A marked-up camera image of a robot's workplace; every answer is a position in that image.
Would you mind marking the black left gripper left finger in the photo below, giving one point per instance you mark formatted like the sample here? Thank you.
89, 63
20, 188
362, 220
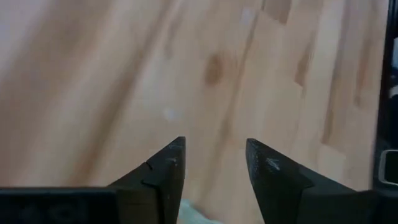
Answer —
164, 180

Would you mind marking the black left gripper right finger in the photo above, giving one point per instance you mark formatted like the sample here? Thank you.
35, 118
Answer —
280, 186

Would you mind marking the silver metal bracket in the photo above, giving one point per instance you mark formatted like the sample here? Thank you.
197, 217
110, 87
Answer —
388, 168

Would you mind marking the black aluminium table frame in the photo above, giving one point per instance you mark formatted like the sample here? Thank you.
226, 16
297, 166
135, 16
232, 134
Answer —
387, 93

